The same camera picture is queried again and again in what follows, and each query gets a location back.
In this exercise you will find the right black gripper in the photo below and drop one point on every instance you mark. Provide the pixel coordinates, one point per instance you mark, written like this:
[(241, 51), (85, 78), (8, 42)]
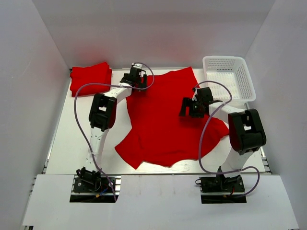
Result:
[(188, 102)]

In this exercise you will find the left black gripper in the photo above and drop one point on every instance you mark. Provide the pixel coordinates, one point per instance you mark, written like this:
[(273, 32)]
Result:
[(142, 85)]

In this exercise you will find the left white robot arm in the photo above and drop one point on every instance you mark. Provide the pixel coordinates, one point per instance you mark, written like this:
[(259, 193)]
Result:
[(102, 114)]

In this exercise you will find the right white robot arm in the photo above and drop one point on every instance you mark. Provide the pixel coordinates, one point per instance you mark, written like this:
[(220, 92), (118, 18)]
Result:
[(246, 135)]

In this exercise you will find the folded red t shirt stack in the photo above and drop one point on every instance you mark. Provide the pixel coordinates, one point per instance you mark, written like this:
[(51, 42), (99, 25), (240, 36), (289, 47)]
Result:
[(100, 73)]

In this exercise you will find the white plastic basket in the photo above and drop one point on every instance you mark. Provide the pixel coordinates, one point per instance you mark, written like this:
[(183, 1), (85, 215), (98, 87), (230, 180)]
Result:
[(229, 75)]

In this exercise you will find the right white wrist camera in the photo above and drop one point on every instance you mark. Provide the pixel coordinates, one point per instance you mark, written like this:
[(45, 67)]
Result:
[(195, 95)]

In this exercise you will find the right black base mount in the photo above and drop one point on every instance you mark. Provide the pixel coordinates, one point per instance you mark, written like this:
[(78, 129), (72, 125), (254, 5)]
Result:
[(223, 191)]

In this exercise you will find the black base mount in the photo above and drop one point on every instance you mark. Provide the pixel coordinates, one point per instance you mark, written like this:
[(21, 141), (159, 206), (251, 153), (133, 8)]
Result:
[(223, 191), (101, 192)]

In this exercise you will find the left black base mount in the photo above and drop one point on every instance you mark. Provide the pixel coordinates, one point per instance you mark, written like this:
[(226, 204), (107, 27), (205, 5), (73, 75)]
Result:
[(101, 192)]

